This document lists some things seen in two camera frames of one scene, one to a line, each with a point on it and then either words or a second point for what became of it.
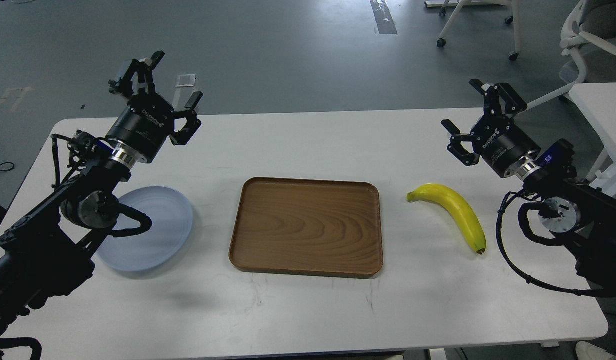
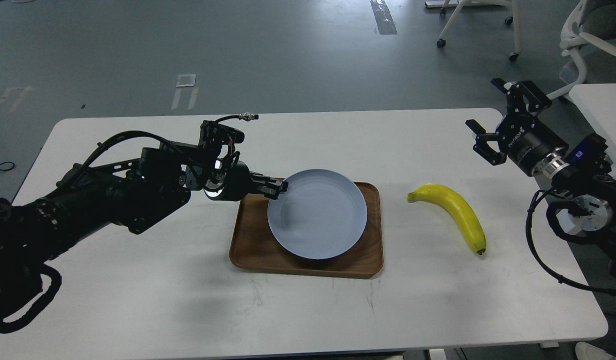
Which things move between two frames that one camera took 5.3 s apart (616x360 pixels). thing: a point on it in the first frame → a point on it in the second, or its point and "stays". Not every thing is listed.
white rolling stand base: [514, 18] stays
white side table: [604, 107] stays
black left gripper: [144, 128] → [238, 183]
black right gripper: [501, 143] → [528, 139]
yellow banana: [455, 205] stays
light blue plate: [172, 219] → [321, 214]
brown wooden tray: [308, 227] stays
